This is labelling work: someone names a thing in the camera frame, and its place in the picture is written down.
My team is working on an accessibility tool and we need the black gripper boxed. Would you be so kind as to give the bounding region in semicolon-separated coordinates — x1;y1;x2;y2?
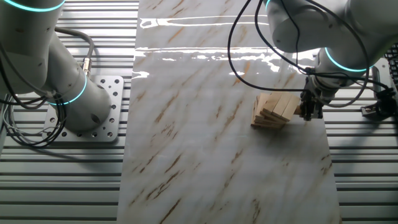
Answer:
298;77;329;122

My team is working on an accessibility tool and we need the grey clamp device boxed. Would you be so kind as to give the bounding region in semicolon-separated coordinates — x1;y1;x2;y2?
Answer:
360;88;398;119

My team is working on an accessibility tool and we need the black keyboard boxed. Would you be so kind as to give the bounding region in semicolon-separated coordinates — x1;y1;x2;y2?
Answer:
384;44;398;86

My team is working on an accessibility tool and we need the white marble pattern mat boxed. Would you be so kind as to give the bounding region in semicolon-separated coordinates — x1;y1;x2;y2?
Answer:
116;0;343;224

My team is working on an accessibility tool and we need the grey looped cable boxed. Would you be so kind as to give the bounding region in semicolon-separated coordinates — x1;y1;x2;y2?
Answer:
303;0;371;109

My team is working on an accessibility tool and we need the silver depth camera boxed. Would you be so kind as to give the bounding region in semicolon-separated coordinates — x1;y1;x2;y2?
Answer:
371;58;392;94

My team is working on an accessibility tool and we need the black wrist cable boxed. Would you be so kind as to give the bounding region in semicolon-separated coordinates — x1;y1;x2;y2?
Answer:
226;0;310;93
254;0;315;75

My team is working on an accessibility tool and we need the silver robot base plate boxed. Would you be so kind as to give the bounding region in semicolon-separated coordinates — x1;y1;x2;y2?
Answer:
42;75;124;143

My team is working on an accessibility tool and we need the grey cable with metal connector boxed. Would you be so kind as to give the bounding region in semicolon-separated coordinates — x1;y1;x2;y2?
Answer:
54;26;95;78

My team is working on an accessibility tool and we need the black base cable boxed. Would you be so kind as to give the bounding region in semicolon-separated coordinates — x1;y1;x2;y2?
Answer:
0;62;67;149

